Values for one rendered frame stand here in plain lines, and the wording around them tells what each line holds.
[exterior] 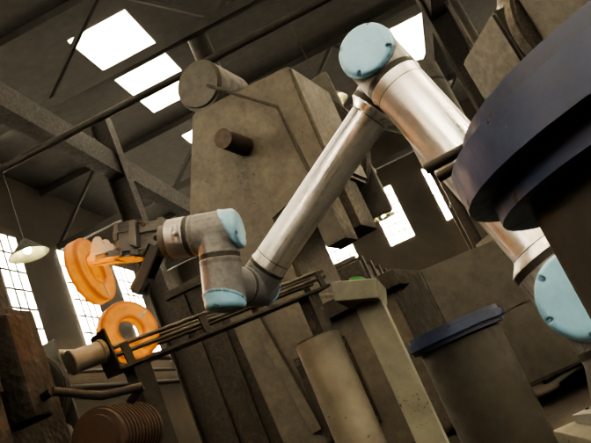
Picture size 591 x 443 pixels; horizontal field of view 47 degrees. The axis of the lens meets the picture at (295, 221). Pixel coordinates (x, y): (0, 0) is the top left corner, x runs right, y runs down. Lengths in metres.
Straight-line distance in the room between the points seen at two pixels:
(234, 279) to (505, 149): 1.16
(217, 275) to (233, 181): 2.74
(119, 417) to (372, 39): 0.93
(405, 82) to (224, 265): 0.53
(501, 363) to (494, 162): 1.74
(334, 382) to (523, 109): 1.45
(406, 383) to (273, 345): 2.26
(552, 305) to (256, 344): 3.01
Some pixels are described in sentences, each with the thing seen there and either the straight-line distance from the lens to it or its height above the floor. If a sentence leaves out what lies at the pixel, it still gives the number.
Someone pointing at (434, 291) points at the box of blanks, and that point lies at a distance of 3.06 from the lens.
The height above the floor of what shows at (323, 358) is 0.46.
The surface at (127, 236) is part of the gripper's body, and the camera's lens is 1.55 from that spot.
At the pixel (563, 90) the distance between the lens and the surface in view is 0.30.
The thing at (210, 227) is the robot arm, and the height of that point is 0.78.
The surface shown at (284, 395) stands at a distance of 3.99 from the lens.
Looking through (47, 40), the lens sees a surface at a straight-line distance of 12.30.
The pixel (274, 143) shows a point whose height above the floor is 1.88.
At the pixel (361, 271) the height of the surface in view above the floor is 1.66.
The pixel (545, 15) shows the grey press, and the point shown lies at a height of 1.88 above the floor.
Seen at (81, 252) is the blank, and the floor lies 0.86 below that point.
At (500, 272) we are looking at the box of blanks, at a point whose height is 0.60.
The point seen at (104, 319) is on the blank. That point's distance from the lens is 1.74.
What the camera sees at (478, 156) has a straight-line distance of 0.35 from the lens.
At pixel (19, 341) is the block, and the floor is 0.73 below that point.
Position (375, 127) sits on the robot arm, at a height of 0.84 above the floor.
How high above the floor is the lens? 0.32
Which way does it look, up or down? 16 degrees up
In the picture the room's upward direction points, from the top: 24 degrees counter-clockwise
